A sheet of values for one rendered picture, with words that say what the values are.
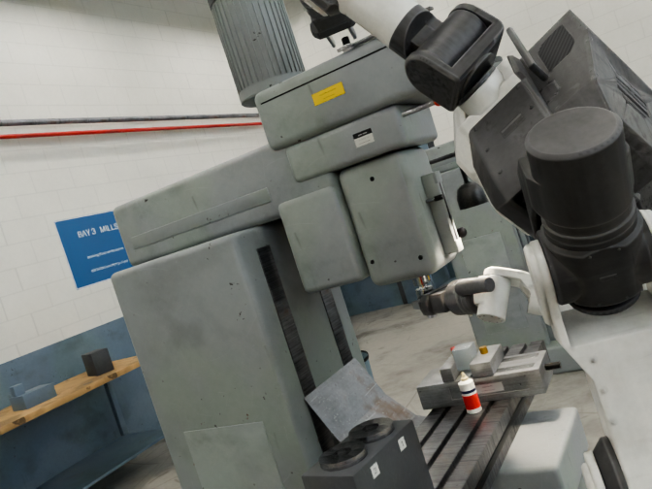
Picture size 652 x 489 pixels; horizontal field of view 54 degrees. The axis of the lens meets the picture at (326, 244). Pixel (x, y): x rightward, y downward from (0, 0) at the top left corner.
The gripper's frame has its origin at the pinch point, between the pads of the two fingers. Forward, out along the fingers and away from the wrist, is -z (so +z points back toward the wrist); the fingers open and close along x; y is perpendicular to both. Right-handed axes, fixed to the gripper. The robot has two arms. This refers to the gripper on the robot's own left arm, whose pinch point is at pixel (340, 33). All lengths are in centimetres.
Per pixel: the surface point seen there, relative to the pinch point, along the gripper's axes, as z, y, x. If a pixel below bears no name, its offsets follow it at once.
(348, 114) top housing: -3.0, -22.7, -2.4
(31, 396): -218, 11, -321
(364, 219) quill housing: -19.5, -42.8, -7.7
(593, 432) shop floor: -258, -76, 31
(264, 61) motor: 0.3, 0.6, -21.5
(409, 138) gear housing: -8.4, -31.5, 9.9
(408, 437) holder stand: -4, -99, -3
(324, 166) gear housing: -10.9, -29.4, -13.2
